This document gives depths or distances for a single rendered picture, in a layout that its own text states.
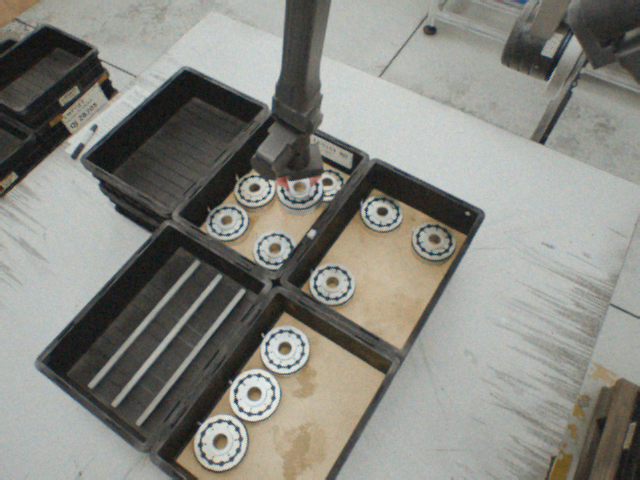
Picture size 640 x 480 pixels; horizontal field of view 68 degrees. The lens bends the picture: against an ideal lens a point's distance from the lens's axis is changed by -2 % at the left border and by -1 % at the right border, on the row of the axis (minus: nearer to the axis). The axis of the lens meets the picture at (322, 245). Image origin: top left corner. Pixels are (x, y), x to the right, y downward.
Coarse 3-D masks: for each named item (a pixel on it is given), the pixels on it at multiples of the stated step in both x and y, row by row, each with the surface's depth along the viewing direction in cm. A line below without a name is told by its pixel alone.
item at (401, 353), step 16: (352, 192) 111; (448, 192) 110; (336, 208) 108; (320, 224) 106; (480, 224) 106; (304, 256) 103; (288, 272) 101; (448, 272) 102; (288, 288) 99; (320, 304) 98; (432, 304) 97; (368, 336) 94; (416, 336) 94; (400, 352) 92
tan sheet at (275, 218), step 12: (276, 204) 121; (252, 216) 119; (264, 216) 119; (276, 216) 119; (288, 216) 119; (300, 216) 119; (312, 216) 119; (204, 228) 118; (252, 228) 118; (264, 228) 118; (276, 228) 118; (288, 228) 118; (300, 228) 118; (252, 240) 116; (300, 240) 116; (240, 252) 114; (252, 252) 114; (276, 252) 114
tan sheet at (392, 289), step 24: (408, 216) 119; (360, 240) 116; (384, 240) 116; (408, 240) 116; (456, 240) 116; (360, 264) 113; (384, 264) 113; (408, 264) 113; (360, 288) 110; (384, 288) 110; (408, 288) 110; (432, 288) 110; (360, 312) 107; (384, 312) 107; (408, 312) 107; (384, 336) 104; (408, 336) 104
